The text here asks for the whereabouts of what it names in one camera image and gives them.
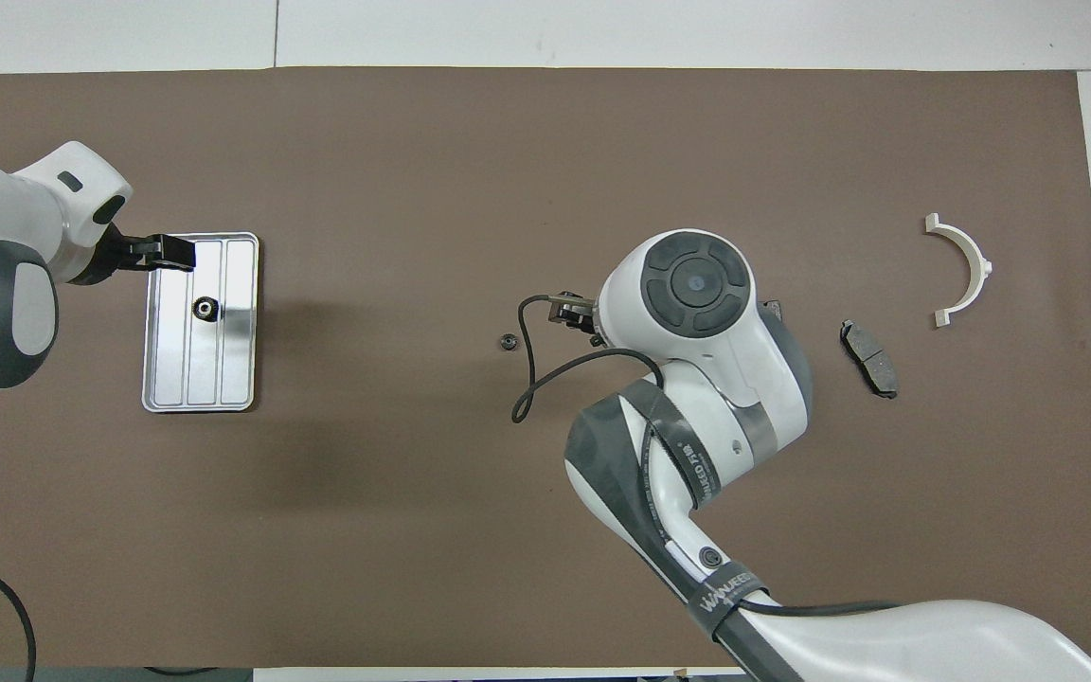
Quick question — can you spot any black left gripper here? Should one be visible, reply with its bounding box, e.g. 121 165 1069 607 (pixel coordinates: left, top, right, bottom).
67 225 198 286

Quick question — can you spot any elongated dark brake pad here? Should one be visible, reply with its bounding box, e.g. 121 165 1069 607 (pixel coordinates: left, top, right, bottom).
839 319 900 400

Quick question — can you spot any white half-ring clamp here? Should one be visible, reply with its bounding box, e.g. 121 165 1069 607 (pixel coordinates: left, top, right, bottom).
924 213 993 330

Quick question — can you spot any silver metal tray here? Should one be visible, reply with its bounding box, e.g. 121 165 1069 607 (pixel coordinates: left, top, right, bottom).
141 232 260 414

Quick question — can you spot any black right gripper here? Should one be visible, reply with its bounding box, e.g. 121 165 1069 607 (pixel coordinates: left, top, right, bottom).
550 292 606 348

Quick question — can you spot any brown table mat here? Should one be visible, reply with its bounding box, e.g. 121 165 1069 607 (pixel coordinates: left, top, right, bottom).
0 66 1091 670

